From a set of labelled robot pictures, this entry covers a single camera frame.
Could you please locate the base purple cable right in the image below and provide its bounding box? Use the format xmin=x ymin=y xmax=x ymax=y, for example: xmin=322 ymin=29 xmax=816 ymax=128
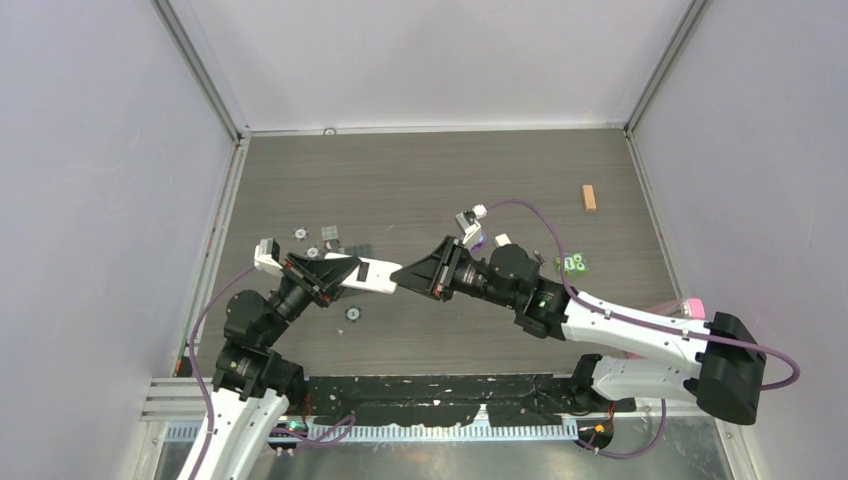
xmin=574 ymin=398 xmax=669 ymax=461

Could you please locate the grey lego baseplate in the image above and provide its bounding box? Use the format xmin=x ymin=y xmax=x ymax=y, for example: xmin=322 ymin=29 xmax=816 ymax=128
xmin=344 ymin=244 xmax=374 ymax=258

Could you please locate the clear lego plate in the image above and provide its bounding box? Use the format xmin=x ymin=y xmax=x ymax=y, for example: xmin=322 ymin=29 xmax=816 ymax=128
xmin=321 ymin=225 xmax=339 ymax=241

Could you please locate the black battery near owl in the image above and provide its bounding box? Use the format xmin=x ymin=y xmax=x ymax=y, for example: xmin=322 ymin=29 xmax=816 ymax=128
xmin=533 ymin=250 xmax=546 ymax=267

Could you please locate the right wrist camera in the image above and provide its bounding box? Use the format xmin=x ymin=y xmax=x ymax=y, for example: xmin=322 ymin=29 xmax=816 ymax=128
xmin=455 ymin=204 xmax=488 ymax=251

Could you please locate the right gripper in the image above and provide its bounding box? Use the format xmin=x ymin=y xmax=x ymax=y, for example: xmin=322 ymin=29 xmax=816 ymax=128
xmin=391 ymin=236 xmax=519 ymax=309

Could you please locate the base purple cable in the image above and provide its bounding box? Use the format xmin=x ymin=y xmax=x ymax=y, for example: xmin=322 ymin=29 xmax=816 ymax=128
xmin=574 ymin=398 xmax=669 ymax=461
xmin=268 ymin=413 xmax=360 ymax=446

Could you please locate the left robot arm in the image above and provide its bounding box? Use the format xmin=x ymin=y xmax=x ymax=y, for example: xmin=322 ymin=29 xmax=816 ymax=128
xmin=178 ymin=240 xmax=362 ymax=479

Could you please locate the white remote control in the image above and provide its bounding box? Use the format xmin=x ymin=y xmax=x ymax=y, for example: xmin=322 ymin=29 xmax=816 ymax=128
xmin=341 ymin=257 xmax=403 ymax=295

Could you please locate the wooden block right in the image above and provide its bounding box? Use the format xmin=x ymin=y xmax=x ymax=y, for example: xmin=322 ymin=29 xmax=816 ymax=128
xmin=581 ymin=184 xmax=597 ymax=212

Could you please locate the black gear lower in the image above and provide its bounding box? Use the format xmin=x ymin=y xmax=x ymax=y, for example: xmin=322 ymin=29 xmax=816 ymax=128
xmin=344 ymin=306 xmax=362 ymax=323

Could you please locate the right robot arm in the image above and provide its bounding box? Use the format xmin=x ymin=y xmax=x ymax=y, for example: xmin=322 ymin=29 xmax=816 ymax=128
xmin=391 ymin=236 xmax=766 ymax=426

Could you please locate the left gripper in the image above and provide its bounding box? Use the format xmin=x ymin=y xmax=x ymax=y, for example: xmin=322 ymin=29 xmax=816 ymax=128
xmin=260 ymin=251 xmax=361 ymax=345

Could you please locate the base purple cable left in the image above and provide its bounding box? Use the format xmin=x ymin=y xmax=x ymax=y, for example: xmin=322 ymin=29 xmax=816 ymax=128
xmin=268 ymin=413 xmax=360 ymax=446

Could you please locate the pink tape dispenser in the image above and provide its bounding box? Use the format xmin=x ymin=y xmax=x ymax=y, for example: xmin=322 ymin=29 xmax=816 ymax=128
xmin=643 ymin=298 xmax=706 ymax=330

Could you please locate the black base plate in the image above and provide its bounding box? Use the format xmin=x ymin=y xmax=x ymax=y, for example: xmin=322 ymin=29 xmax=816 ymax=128
xmin=289 ymin=373 xmax=635 ymax=427

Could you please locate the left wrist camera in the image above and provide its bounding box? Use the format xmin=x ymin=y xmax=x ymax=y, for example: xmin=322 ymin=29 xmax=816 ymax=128
xmin=253 ymin=238 xmax=283 ymax=277

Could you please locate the small gear upper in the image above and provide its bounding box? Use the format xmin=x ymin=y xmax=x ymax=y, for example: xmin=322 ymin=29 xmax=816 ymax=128
xmin=293 ymin=227 xmax=309 ymax=241

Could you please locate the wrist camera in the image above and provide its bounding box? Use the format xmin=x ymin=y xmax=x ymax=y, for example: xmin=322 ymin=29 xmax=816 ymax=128
xmin=253 ymin=238 xmax=283 ymax=277
xmin=455 ymin=204 xmax=488 ymax=251

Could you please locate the green owl eraser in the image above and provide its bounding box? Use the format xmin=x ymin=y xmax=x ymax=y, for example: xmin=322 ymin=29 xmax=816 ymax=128
xmin=555 ymin=253 xmax=589 ymax=275

